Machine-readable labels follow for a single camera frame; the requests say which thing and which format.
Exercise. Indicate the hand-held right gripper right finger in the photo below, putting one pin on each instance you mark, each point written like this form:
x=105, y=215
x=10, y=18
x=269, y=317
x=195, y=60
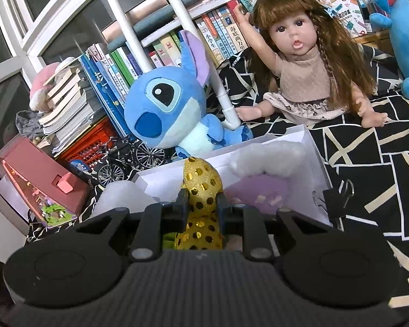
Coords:
x=222, y=211

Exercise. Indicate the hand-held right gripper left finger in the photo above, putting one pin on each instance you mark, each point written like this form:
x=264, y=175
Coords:
x=183, y=204

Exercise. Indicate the gold sequin plush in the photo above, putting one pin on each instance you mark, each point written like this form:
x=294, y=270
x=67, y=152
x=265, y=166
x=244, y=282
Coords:
x=199, y=180

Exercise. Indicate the white cardboard box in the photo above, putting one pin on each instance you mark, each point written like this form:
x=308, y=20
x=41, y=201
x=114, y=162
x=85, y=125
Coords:
x=160, y=182

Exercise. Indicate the green scrunchie with bell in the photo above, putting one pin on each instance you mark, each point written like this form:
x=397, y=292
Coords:
x=170, y=242

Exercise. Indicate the purple white fluffy plush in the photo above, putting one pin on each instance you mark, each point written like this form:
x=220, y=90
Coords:
x=259, y=184

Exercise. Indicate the white foam block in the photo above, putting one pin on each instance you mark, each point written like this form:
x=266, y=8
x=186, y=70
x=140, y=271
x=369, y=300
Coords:
x=116, y=194

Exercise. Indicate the black miniature bicycle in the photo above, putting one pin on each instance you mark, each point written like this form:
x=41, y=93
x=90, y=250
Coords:
x=122, y=156

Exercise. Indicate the white paper board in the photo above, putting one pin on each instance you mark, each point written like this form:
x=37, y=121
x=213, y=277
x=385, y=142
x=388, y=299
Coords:
x=10, y=207

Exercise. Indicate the blue alien plush toy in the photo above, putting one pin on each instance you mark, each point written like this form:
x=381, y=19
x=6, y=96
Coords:
x=163, y=109

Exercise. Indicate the red plastic basket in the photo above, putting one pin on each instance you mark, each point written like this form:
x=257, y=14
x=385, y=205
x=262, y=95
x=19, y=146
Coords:
x=88, y=146

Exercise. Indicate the black binder clip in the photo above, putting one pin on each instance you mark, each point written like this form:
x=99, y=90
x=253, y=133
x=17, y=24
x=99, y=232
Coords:
x=335, y=201

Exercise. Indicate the black white patterned blanket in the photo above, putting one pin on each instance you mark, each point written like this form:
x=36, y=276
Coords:
x=361, y=163

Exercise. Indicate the pink triangular dollhouse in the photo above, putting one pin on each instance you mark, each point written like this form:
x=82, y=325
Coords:
x=37, y=163

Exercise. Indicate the stack of paperback books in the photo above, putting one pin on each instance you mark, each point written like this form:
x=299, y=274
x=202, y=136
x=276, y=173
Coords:
x=68, y=109

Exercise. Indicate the grey crumpled cloth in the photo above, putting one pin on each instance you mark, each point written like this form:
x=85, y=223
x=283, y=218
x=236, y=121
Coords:
x=29, y=124

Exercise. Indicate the row of upright books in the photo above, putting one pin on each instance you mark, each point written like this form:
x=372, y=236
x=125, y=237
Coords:
x=221, y=24

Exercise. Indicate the pink round plush toy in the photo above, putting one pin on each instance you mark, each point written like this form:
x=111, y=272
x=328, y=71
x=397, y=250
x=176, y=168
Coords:
x=42, y=81

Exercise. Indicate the long haired baby doll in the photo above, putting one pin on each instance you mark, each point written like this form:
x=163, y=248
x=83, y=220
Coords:
x=300, y=41

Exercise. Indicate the white window frame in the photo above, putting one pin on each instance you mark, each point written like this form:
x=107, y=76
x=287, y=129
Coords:
x=51, y=13

